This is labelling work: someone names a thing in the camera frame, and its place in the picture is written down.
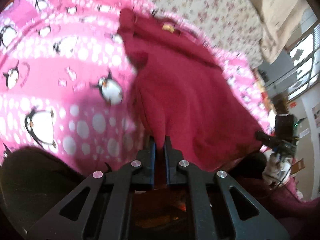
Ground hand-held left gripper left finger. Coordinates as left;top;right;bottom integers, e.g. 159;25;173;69
25;135;157;240

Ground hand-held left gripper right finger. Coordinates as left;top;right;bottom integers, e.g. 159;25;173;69
164;135;290;240

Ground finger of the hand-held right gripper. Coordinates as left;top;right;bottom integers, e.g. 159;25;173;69
254;131;277;147

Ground dark red sweater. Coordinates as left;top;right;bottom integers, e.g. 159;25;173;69
117;8;269;172

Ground window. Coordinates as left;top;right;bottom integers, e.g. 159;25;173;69
287;24;320;101

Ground beige pillow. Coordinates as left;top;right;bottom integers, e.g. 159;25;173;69
244;0;316;64

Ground pink penguin print blanket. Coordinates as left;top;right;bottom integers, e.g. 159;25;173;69
0;0;312;202

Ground person's dark pants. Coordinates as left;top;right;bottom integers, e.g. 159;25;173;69
0;147;112;240

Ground floral bedsheet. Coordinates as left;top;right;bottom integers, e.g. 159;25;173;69
117;0;264;68

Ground wall poster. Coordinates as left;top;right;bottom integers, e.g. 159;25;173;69
312;104;320;128

